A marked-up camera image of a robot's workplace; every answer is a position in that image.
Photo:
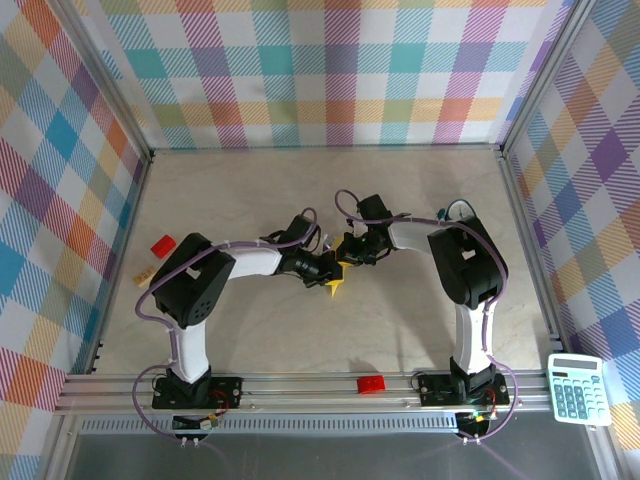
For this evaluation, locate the yellow paper sheet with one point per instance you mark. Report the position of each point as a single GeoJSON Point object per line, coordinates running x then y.
{"type": "Point", "coordinates": [336, 290]}

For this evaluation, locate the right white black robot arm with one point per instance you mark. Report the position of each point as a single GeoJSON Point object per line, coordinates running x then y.
{"type": "Point", "coordinates": [467, 270]}

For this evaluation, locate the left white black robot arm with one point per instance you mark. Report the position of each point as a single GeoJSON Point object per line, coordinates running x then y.
{"type": "Point", "coordinates": [192, 345]}

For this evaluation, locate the teal alarm clock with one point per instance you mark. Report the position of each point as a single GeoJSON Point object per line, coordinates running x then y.
{"type": "Point", "coordinates": [462, 209]}

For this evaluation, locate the red toy block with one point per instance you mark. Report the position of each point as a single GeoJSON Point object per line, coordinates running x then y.
{"type": "Point", "coordinates": [163, 246]}
{"type": "Point", "coordinates": [371, 384]}

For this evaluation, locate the wide slotted aluminium beam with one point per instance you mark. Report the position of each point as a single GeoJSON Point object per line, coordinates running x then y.
{"type": "Point", "coordinates": [300, 395]}

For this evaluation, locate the small wooden block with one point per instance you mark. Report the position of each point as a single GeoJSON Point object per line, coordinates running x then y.
{"type": "Point", "coordinates": [143, 277]}

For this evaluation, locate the small electronics module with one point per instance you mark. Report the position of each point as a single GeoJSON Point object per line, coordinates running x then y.
{"type": "Point", "coordinates": [197, 424]}
{"type": "Point", "coordinates": [477, 419]}

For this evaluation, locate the white calculator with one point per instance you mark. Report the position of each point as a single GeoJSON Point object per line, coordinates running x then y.
{"type": "Point", "coordinates": [579, 390]}

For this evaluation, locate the aluminium frame rail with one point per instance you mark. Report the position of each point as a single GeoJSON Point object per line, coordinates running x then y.
{"type": "Point", "coordinates": [325, 148]}
{"type": "Point", "coordinates": [120, 260]}
{"type": "Point", "coordinates": [532, 260]}

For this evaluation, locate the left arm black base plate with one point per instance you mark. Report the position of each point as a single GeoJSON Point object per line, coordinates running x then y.
{"type": "Point", "coordinates": [227, 392]}

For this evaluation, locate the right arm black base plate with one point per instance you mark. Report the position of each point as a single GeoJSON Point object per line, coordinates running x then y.
{"type": "Point", "coordinates": [435, 390]}

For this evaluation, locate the aluminium frame post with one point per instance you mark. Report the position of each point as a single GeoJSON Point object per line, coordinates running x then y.
{"type": "Point", "coordinates": [547, 80]}
{"type": "Point", "coordinates": [105, 85]}

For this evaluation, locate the aluminium frame leg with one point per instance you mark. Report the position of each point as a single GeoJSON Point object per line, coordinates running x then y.
{"type": "Point", "coordinates": [607, 452]}
{"type": "Point", "coordinates": [57, 450]}

